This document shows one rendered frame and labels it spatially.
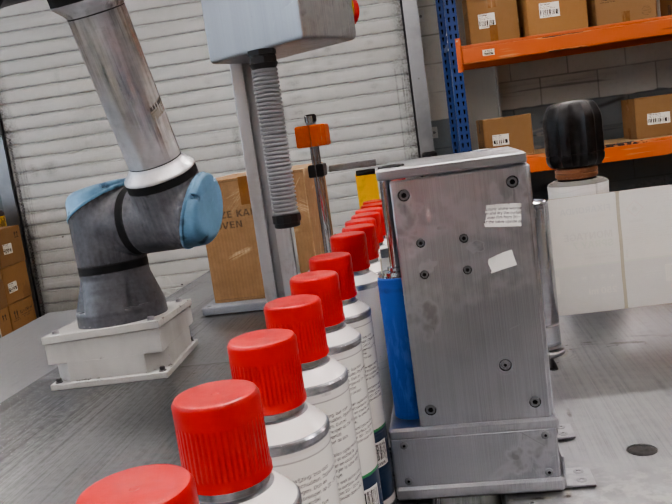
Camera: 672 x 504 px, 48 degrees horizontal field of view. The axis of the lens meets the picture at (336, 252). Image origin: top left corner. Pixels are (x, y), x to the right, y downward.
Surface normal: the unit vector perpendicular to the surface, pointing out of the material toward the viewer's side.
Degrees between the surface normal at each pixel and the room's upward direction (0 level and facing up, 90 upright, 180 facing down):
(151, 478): 2
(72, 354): 90
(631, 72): 90
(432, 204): 90
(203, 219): 95
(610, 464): 0
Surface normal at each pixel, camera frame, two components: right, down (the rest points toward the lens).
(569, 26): 0.00, 0.16
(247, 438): 0.65, 0.02
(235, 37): -0.67, 0.20
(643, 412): -0.14, -0.98
